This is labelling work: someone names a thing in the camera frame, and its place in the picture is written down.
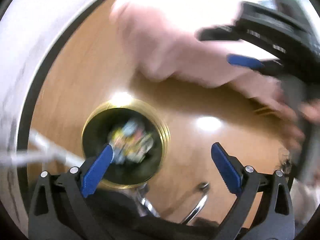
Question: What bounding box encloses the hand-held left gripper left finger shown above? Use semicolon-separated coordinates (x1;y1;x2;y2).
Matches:
27;144;114;240

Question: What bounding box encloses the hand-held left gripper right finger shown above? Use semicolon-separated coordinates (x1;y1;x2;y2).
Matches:
211;142;295;240

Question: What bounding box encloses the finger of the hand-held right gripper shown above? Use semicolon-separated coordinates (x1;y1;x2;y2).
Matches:
226;54;283;77
196;24;241;42

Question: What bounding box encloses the black bin with gold rim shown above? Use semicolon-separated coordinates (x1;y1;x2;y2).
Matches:
81;99;171;189

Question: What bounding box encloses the pile of colourful wrappers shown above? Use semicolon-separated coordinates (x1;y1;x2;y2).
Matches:
107;119;154;164

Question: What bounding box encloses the person's right forearm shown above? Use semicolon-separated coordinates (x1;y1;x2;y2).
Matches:
290;177;316;230

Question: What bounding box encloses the person's right hand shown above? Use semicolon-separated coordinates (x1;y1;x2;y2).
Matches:
299;99;320;122

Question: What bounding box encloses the pink blanket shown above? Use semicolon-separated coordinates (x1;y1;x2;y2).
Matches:
110;0;305;153

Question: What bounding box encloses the chrome metal tube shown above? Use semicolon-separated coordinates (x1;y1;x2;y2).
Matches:
136;181;210;225

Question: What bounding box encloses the white cable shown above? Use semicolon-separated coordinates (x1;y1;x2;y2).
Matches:
0;130;87;168

